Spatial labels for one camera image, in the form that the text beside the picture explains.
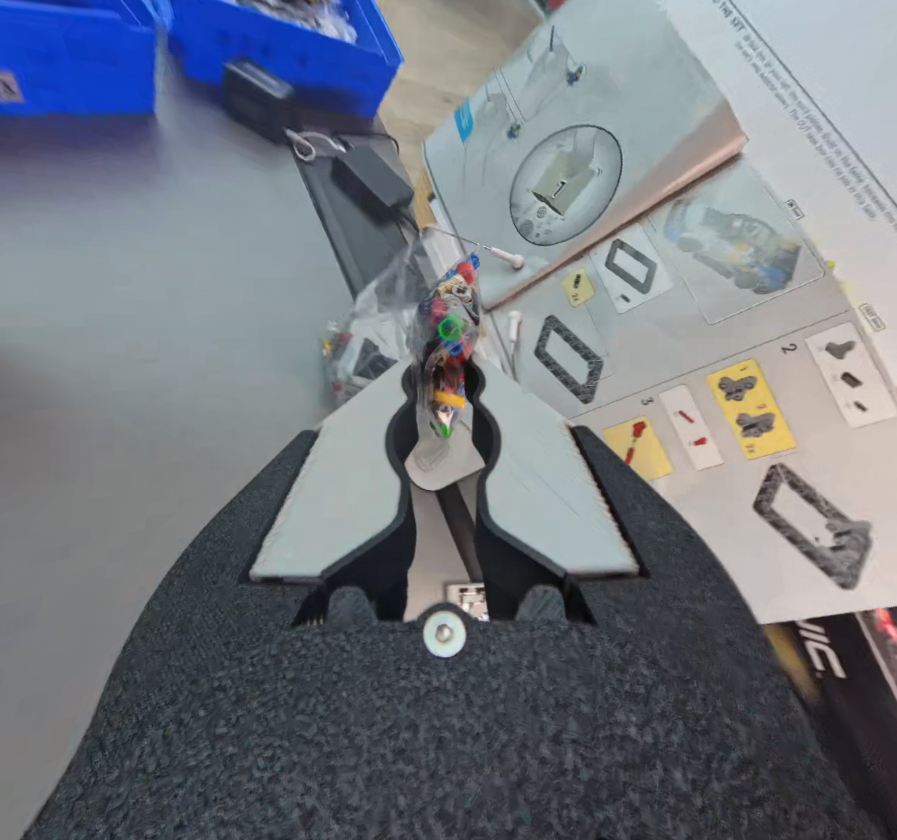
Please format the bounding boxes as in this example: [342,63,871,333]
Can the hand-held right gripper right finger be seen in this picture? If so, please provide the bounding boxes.
[466,356,641,622]

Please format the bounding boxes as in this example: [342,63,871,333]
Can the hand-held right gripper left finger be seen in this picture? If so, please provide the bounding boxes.
[249,359,418,622]

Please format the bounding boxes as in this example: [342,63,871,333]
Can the large clear bag of parts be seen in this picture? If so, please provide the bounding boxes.
[324,237,435,409]

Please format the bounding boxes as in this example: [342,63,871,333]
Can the small bag of coloured pieces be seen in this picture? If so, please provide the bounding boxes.
[405,254,486,490]

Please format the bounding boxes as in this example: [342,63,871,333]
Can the grey desk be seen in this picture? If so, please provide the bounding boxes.
[0,48,505,840]

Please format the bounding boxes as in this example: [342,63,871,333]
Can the open instruction booklet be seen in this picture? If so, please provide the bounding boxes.
[420,0,897,627]

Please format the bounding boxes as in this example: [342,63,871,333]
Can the black power adapter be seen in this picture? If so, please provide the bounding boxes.
[329,142,416,210]

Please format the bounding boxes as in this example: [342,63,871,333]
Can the black product box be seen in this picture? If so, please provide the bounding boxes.
[764,609,897,813]

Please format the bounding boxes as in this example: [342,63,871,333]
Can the small black box device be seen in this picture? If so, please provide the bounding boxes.
[223,58,299,145]

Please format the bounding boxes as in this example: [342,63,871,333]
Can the blue plastic bin holding bags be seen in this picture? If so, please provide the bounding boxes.
[133,0,406,119]

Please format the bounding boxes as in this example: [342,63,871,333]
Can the empty blue plastic bin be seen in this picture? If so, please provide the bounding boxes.
[0,0,158,117]

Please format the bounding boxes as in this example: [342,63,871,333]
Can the black desk cable strip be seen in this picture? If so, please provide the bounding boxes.
[298,132,421,297]

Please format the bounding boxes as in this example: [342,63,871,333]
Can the white cord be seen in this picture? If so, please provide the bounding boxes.
[284,126,348,162]

